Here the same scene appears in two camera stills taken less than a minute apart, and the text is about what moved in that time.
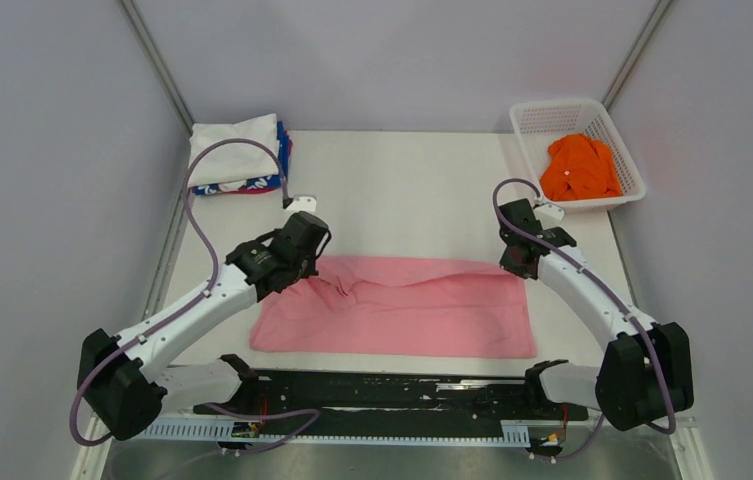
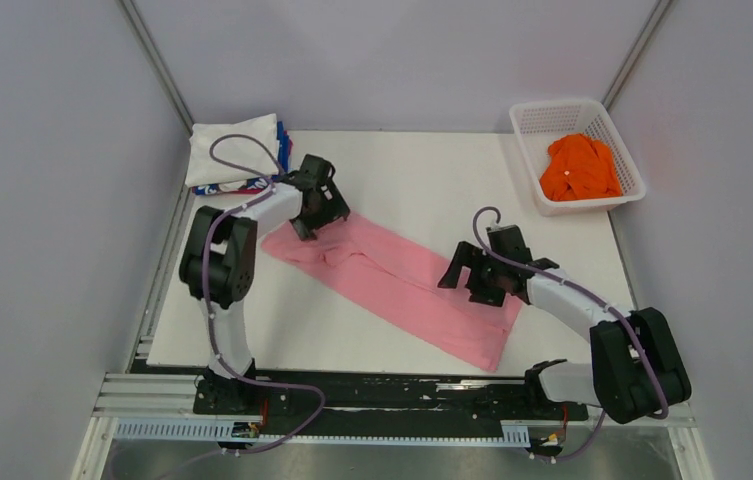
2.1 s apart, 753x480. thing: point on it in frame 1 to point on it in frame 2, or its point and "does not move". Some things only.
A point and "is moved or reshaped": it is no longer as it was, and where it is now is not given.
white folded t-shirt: [234, 161] does not move
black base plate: [403, 396] does not move
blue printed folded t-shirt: [253, 183] does not move
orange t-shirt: [579, 167] does not move
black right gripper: [507, 266] to [470, 258]
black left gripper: [311, 266] to [334, 210]
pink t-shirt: [399, 307] is moved or reshaped
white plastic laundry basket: [575, 155] does not move
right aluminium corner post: [658, 11] does not move
